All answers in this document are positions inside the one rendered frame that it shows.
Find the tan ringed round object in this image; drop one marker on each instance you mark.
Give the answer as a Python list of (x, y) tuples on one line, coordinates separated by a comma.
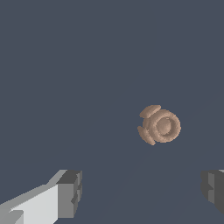
[(163, 126)]

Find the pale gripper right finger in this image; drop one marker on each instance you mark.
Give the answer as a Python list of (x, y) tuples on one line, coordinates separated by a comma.
[(215, 188)]

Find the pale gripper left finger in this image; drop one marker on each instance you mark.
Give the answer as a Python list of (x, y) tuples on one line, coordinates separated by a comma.
[(43, 201)]

